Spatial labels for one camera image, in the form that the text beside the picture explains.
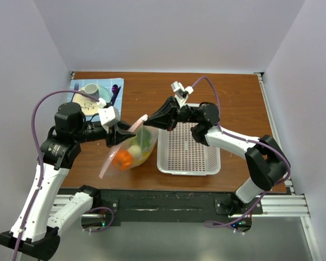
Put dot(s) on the blue checked placemat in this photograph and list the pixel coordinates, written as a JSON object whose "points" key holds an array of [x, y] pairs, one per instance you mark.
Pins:
{"points": [[112, 85]]}

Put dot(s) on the clear zip top bag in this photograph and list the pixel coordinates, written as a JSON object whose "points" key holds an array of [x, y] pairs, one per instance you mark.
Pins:
{"points": [[108, 169]]}

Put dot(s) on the orange fake pumpkin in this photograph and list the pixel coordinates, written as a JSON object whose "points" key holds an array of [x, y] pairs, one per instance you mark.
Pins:
{"points": [[123, 160]]}

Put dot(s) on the white fake eggplant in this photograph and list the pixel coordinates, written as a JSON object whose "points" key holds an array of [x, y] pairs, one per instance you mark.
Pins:
{"points": [[135, 151]]}

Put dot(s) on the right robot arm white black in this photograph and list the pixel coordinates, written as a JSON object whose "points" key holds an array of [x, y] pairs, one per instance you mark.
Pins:
{"points": [[266, 162]]}

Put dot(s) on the purple spoon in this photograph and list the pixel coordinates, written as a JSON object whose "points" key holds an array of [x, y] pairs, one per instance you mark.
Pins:
{"points": [[114, 91]]}

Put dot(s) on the white perforated plastic basket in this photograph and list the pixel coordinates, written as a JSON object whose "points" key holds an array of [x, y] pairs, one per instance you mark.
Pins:
{"points": [[179, 154]]}

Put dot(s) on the cream and teal plate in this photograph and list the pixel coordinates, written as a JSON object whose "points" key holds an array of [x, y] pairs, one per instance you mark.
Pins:
{"points": [[90, 108]]}

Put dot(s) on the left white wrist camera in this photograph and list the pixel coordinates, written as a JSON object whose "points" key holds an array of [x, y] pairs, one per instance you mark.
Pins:
{"points": [[109, 116]]}

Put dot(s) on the grey ceramic mug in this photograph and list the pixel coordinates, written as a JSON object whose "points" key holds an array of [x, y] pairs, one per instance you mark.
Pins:
{"points": [[92, 91]]}

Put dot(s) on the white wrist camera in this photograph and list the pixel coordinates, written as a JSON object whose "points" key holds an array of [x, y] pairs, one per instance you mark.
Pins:
{"points": [[181, 93], [109, 116]]}

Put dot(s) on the yellow fake banana bunch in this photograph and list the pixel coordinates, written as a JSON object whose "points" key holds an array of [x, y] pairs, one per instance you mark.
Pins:
{"points": [[144, 156]]}

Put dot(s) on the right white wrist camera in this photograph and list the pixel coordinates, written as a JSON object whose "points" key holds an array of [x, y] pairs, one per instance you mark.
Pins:
{"points": [[181, 93]]}

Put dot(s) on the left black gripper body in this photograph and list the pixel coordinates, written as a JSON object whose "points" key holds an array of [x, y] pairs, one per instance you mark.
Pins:
{"points": [[92, 132]]}

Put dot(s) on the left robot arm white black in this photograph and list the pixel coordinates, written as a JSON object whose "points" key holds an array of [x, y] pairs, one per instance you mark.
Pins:
{"points": [[36, 232]]}

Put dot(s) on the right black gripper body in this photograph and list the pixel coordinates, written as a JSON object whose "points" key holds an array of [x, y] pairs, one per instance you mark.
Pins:
{"points": [[187, 114]]}

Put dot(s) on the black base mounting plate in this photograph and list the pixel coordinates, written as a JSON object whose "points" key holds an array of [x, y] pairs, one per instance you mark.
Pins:
{"points": [[172, 206]]}

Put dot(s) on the aluminium frame rail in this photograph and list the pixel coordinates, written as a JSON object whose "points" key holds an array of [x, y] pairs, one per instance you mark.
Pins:
{"points": [[293, 206]]}

